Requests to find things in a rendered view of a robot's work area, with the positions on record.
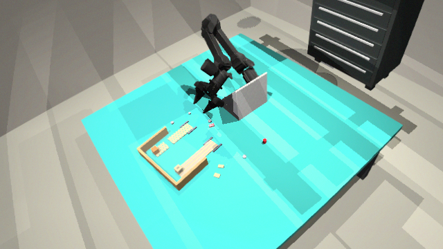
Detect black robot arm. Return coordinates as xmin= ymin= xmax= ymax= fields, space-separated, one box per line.
xmin=198 ymin=14 xmax=260 ymax=95

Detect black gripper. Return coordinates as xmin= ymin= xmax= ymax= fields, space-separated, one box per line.
xmin=193 ymin=79 xmax=224 ymax=113

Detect cream strip with teal polka dots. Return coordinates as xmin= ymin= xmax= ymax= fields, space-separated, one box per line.
xmin=175 ymin=123 xmax=193 ymax=138

